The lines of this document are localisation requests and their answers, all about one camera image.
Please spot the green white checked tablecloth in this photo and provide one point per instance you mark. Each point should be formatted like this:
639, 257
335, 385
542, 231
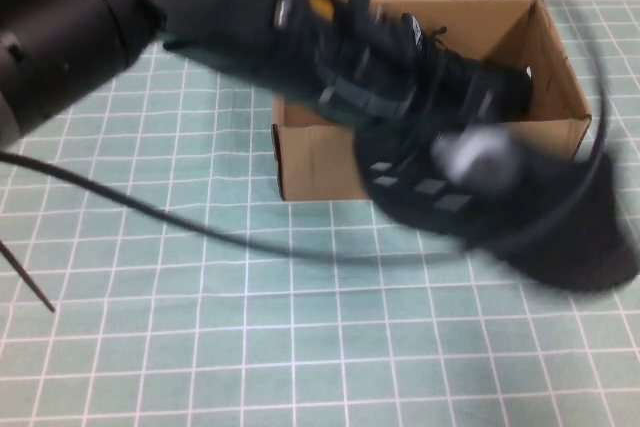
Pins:
200, 347

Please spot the brown cardboard shoe box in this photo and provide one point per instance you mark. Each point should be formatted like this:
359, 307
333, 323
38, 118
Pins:
315, 167

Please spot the black knit sneaker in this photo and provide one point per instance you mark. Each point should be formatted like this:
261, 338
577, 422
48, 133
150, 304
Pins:
500, 87
550, 227

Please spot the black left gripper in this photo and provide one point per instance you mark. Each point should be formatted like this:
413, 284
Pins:
370, 67

